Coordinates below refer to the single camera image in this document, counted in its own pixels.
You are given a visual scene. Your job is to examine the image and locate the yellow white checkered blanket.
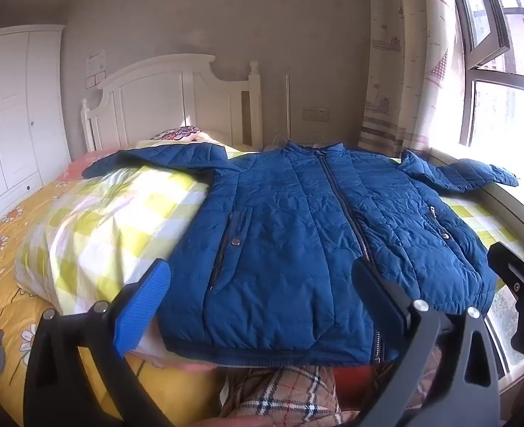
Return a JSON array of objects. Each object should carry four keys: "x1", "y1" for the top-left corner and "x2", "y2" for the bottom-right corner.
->
[{"x1": 15, "y1": 139, "x2": 524, "y2": 359}]

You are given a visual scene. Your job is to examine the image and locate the white wardrobe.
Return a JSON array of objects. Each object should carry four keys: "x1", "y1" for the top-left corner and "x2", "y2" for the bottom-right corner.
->
[{"x1": 0, "y1": 26, "x2": 72, "y2": 233}]

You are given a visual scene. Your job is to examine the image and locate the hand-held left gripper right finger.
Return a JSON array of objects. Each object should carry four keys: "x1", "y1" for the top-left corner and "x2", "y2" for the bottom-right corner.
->
[{"x1": 352, "y1": 259, "x2": 501, "y2": 427}]

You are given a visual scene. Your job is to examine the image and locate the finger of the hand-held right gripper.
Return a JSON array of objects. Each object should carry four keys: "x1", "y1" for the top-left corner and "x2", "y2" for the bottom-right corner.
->
[{"x1": 487, "y1": 242, "x2": 524, "y2": 360}]

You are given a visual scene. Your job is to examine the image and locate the red cloth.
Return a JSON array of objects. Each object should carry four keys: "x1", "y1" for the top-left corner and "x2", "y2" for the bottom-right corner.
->
[{"x1": 331, "y1": 365, "x2": 381, "y2": 414}]

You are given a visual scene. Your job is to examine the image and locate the floral patterned pillow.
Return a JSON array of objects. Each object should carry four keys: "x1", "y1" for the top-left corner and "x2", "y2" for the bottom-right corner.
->
[{"x1": 151, "y1": 125, "x2": 203, "y2": 142}]

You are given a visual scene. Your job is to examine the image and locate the window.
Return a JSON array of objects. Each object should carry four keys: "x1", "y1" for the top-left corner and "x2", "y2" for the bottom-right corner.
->
[{"x1": 449, "y1": 0, "x2": 524, "y2": 379}]

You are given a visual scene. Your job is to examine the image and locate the person's plaid pants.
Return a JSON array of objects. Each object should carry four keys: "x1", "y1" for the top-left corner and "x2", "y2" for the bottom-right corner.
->
[{"x1": 220, "y1": 364, "x2": 427, "y2": 427}]

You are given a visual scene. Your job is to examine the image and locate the printed curtain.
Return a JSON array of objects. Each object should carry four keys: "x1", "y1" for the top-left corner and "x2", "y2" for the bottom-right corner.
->
[{"x1": 357, "y1": 0, "x2": 468, "y2": 159}]

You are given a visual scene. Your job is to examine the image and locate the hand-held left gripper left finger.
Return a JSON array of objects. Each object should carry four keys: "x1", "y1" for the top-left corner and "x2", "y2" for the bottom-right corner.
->
[{"x1": 24, "y1": 258, "x2": 174, "y2": 427}]

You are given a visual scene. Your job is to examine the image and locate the yellow floral bedsheet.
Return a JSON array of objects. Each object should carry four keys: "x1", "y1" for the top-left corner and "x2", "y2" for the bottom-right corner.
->
[{"x1": 0, "y1": 177, "x2": 227, "y2": 427}]

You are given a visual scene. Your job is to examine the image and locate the white bed headboard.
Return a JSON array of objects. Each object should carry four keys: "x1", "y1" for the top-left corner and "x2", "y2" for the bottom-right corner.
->
[{"x1": 80, "y1": 54, "x2": 263, "y2": 152}]

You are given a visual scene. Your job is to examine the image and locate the blue quilted jacket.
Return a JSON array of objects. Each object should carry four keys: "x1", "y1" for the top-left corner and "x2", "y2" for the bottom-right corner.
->
[{"x1": 82, "y1": 140, "x2": 520, "y2": 363}]

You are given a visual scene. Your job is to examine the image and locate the pink pillow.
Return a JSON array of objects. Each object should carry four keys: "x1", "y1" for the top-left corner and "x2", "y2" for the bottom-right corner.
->
[{"x1": 63, "y1": 150, "x2": 114, "y2": 179}]

